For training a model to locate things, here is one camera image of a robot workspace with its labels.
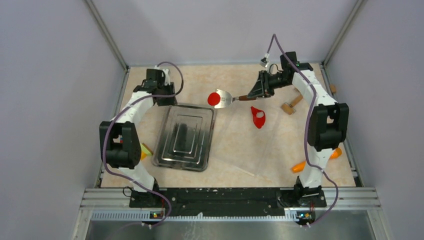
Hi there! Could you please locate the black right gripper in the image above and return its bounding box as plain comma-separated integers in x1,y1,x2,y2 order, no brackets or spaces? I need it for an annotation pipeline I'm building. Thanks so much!
247,71,290,101

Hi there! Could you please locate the red dough piece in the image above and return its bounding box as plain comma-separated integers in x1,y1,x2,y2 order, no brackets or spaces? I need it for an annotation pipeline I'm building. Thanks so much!
250,106,266,129

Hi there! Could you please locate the metal spatula wooden handle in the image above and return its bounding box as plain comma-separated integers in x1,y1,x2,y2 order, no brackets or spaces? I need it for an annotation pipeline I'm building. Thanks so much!
213,89,257,109

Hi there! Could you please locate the round red dough wrapper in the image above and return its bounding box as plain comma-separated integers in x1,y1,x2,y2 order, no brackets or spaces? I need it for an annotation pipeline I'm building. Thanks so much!
207,92,221,106

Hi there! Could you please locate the steel rectangular tray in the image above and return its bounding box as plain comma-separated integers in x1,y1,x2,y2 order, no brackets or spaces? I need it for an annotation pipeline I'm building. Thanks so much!
151,104,216,172

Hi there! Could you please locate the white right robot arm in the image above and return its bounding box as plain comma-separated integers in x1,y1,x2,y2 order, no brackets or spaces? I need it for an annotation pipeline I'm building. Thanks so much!
247,51,349,206

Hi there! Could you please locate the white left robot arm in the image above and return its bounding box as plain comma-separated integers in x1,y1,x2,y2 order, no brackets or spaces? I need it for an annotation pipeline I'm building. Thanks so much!
99,66,177,207

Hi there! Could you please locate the colourful toy block stack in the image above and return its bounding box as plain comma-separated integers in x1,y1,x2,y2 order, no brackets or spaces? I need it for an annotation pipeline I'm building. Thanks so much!
115,135,153,165

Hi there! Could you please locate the small wooden block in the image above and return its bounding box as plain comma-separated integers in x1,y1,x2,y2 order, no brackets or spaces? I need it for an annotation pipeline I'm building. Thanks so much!
329,84,337,94

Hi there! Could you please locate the orange carrot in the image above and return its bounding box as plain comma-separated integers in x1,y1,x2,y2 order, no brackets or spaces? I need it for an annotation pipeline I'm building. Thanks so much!
291,147,343,173

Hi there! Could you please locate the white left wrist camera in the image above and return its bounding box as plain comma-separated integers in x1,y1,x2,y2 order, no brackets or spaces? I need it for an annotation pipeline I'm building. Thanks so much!
155,66,171,86

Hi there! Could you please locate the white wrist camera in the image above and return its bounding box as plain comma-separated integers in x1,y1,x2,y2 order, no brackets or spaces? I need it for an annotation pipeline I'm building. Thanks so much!
259,56,269,69
155,66,171,86

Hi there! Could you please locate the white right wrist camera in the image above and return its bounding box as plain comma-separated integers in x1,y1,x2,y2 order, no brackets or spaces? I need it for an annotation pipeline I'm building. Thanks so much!
259,56,269,69

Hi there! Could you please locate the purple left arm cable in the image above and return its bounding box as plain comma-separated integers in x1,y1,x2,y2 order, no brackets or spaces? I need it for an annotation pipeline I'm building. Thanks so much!
101,61,185,228

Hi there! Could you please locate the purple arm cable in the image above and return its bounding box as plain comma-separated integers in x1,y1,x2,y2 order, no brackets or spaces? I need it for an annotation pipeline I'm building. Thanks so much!
265,33,339,226
101,61,185,228

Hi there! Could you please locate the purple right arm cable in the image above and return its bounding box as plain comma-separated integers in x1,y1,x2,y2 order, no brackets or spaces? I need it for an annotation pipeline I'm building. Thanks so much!
265,33,339,226

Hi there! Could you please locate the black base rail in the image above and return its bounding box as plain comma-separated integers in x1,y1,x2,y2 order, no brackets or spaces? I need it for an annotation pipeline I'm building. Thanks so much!
129,187,327,217

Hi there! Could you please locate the aluminium frame rail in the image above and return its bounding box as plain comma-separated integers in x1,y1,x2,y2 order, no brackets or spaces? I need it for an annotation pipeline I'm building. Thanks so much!
71,187,393,240

